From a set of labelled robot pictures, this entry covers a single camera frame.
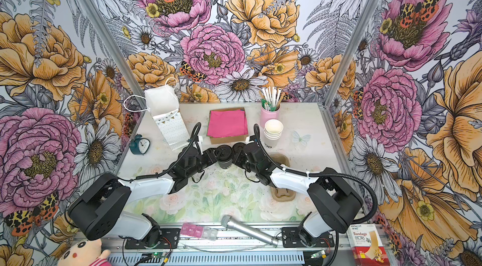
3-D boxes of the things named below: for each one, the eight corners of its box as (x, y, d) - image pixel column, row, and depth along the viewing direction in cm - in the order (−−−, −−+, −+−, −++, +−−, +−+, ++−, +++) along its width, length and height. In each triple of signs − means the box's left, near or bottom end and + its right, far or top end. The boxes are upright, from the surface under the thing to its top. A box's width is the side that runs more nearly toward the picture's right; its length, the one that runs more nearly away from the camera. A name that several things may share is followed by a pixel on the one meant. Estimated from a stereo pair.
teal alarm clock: (135, 157, 100) (126, 147, 93) (140, 144, 105) (133, 134, 98) (145, 157, 100) (138, 147, 93) (150, 144, 105) (144, 134, 98)
